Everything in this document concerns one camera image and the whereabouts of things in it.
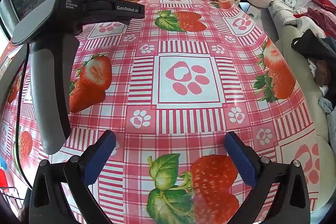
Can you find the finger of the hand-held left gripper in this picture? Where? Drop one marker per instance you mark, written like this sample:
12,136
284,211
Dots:
110,21

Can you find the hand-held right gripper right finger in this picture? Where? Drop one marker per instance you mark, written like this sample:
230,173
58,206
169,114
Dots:
240,158

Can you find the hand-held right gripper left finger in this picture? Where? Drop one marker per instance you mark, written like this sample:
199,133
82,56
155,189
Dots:
101,158

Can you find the grey sofa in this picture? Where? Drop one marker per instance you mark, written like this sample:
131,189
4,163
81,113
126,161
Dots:
304,87

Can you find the black bag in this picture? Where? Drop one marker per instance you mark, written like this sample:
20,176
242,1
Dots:
315,48

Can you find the dark red garment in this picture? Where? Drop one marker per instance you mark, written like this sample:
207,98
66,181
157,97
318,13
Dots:
320,19

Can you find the red pillow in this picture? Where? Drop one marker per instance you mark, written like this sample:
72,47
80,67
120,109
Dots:
321,1

